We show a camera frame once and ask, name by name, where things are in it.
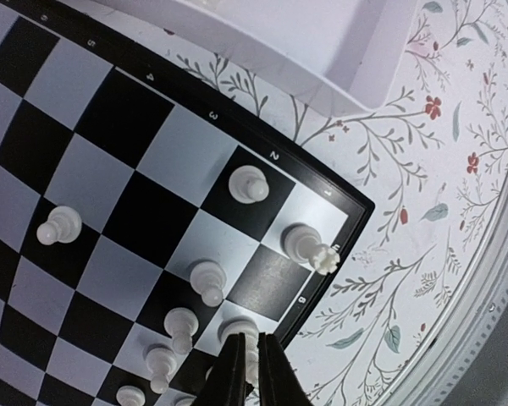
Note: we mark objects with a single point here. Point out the white chess piece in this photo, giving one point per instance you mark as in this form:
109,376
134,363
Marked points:
63,225
303,244
208,279
161,362
130,396
181,324
247,184

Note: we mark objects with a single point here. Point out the black grey chessboard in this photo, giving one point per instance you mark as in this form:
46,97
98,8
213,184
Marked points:
143,152

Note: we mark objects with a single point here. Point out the floral table mat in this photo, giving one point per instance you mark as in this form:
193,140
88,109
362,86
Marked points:
433,157

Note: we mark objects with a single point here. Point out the white plastic tray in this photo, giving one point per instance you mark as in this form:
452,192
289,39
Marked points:
338,57

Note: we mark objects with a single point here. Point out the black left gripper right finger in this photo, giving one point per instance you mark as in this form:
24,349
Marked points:
277,383

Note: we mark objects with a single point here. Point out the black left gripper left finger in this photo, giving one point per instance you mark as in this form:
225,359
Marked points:
226,384

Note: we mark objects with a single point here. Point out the aluminium front rail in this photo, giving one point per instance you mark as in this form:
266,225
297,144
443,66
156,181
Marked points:
457,340

